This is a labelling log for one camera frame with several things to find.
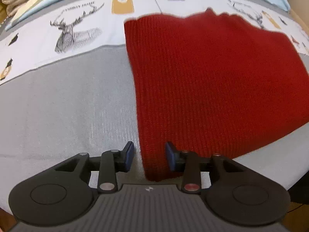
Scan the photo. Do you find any dark red knitted sweater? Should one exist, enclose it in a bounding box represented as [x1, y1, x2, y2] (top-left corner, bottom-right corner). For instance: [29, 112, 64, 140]
[124, 9, 308, 181]

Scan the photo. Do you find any grey printed bed sheet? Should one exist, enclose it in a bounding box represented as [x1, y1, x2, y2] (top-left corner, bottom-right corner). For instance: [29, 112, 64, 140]
[0, 0, 309, 215]

